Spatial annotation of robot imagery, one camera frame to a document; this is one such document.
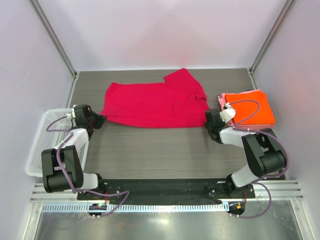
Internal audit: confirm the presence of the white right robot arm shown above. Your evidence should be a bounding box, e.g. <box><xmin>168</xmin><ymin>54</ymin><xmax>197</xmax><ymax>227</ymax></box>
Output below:
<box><xmin>204</xmin><ymin>108</ymin><xmax>289</xmax><ymax>198</ymax></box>

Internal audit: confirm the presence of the pink folded t shirt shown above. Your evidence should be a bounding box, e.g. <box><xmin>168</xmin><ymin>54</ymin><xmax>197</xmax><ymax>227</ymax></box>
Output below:
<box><xmin>216</xmin><ymin>89</ymin><xmax>276</xmax><ymax>131</ymax></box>

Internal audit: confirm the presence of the right aluminium frame post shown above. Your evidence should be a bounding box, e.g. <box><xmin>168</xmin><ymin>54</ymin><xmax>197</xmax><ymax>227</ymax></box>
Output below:
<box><xmin>248</xmin><ymin>0</ymin><xmax>297</xmax><ymax>75</ymax></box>

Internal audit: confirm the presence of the orange folded t shirt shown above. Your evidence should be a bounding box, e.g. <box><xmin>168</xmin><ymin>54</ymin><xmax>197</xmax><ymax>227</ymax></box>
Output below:
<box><xmin>224</xmin><ymin>91</ymin><xmax>276</xmax><ymax>126</ymax></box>

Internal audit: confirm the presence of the aluminium extrusion rail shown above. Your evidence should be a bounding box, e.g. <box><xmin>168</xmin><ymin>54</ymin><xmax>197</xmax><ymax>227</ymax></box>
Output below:
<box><xmin>29</xmin><ymin>180</ymin><xmax>304</xmax><ymax>203</ymax></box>

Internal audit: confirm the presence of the aluminium frame post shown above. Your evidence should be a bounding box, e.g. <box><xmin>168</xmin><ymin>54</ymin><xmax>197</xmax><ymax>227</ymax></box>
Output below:
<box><xmin>248</xmin><ymin>0</ymin><xmax>297</xmax><ymax>75</ymax></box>
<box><xmin>29</xmin><ymin>0</ymin><xmax>77</xmax><ymax>78</ymax></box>

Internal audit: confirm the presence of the left aluminium frame post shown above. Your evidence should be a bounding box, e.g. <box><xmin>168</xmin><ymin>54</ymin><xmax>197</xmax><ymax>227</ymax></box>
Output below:
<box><xmin>29</xmin><ymin>0</ymin><xmax>77</xmax><ymax>78</ymax></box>

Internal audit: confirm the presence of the magenta t shirt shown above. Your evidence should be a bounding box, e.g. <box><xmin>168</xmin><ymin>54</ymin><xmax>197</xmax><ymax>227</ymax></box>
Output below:
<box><xmin>101</xmin><ymin>68</ymin><xmax>209</xmax><ymax>129</ymax></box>

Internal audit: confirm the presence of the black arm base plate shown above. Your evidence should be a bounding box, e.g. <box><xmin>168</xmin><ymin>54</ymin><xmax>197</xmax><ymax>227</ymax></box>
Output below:
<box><xmin>102</xmin><ymin>178</ymin><xmax>256</xmax><ymax>206</ymax></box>

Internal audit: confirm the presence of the white plastic perforated basket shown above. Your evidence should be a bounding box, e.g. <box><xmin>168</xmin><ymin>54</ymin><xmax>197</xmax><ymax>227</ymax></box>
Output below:
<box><xmin>25</xmin><ymin>108</ymin><xmax>89</xmax><ymax>178</ymax></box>

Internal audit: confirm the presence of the white slotted cable duct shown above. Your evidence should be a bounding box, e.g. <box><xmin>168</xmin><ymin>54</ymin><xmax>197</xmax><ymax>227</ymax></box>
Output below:
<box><xmin>41</xmin><ymin>202</ymin><xmax>229</xmax><ymax>214</ymax></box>

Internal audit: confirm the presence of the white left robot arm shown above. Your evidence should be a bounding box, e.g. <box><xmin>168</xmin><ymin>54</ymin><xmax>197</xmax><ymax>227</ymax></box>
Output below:
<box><xmin>41</xmin><ymin>104</ymin><xmax>107</xmax><ymax>200</ymax></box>

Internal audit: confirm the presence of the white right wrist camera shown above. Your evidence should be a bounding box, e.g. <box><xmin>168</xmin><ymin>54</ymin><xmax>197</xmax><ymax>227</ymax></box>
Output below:
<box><xmin>219</xmin><ymin>102</ymin><xmax>236</xmax><ymax>124</ymax></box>

